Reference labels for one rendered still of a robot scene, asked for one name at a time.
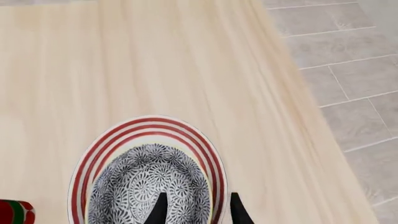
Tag white plate with red rings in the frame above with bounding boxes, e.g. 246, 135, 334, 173
67, 114, 228, 224

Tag black patterned bowl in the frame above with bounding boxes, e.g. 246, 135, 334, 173
86, 144, 217, 224

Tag red and green tin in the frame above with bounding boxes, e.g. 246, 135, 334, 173
0, 198, 36, 224

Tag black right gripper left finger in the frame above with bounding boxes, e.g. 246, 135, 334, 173
144, 192, 168, 224

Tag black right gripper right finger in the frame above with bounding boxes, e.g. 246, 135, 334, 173
230, 192, 257, 224

